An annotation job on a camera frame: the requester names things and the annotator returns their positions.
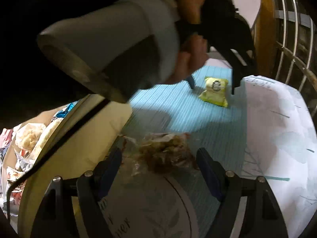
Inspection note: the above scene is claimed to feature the nut mix clear packet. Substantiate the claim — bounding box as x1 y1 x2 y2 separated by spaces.
121 132 199 175

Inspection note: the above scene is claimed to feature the blue candy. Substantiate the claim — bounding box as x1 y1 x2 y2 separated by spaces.
54 102 77 118

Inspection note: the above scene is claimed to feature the round cracker clear pack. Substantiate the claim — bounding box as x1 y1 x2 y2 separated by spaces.
29 118 63 163

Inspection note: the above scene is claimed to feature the person's left hand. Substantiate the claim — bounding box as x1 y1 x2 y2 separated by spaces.
164 0 208 84

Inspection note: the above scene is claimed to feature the yellow green candy packet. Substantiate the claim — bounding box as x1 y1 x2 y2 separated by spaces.
199 77 228 107

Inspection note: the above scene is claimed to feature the white plastic storage bin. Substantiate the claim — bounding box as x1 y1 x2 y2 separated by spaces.
17 102 132 237

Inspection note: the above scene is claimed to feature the metal window railing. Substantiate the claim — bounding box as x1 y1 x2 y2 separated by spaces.
270 0 317 97

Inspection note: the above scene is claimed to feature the white teal leaf tablecloth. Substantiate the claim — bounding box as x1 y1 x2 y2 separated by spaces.
99 58 317 238

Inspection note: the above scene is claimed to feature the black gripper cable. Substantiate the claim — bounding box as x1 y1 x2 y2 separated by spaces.
6 97 111 219

